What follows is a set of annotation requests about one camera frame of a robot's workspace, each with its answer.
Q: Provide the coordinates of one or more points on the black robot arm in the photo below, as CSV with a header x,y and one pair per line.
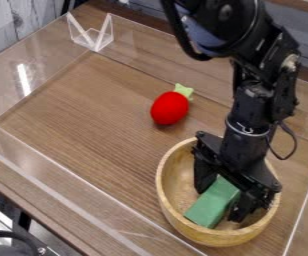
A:
x,y
237,29

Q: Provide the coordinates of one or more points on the green rectangular block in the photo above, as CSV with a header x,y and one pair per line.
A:
x,y
209,208

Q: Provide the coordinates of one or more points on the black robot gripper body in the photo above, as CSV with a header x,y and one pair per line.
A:
x,y
240,152

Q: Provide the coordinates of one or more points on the red plush strawberry toy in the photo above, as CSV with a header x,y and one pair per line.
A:
x,y
170,106

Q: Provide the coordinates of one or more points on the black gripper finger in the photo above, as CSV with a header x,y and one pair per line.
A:
x,y
249,201
205,172

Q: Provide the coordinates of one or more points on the light wooden bowl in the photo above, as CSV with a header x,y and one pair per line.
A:
x,y
177,195

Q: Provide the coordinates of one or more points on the clear acrylic corner bracket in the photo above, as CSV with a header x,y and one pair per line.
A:
x,y
91,38

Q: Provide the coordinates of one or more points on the black metal table frame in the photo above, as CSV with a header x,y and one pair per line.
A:
x,y
37,235

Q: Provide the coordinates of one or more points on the clear acrylic wall panel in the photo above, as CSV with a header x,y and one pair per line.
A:
x,y
98,225

